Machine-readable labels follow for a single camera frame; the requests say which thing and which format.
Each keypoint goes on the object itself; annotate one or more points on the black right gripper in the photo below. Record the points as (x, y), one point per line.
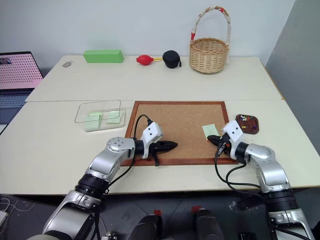
(226, 147)

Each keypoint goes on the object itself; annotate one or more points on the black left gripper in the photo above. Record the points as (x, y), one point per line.
(156, 148)

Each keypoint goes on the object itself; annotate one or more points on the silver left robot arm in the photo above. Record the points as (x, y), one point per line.
(105, 162)

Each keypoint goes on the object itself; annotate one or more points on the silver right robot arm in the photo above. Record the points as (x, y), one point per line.
(265, 157)

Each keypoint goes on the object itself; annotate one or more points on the green sticky note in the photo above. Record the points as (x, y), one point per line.
(210, 130)

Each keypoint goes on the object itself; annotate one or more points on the brown pushpin tray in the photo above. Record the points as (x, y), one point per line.
(252, 123)

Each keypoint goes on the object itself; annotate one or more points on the green note pad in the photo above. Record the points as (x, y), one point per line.
(113, 118)

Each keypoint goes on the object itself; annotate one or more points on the large folded green note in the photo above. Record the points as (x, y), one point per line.
(92, 125)

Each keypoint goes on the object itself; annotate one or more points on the clear plastic box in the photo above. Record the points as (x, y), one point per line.
(82, 110)

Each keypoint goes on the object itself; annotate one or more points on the green rectangular box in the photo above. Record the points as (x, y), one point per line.
(103, 56)

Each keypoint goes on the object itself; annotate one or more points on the wood-framed cork board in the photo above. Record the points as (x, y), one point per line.
(180, 120)

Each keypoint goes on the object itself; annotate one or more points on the dark rounded shape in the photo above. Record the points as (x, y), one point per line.
(208, 225)
(147, 227)

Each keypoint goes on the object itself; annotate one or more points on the black zip case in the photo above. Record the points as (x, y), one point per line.
(171, 59)

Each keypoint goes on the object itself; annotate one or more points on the red rubber air blower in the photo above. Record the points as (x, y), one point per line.
(143, 60)

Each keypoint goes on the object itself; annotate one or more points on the open laptop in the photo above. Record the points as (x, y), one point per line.
(16, 72)

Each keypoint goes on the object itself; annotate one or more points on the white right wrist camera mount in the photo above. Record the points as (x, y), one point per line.
(233, 130)

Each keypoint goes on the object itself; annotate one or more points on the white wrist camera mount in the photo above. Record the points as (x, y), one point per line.
(233, 130)
(151, 132)

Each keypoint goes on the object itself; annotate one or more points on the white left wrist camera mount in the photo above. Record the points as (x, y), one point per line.
(151, 132)

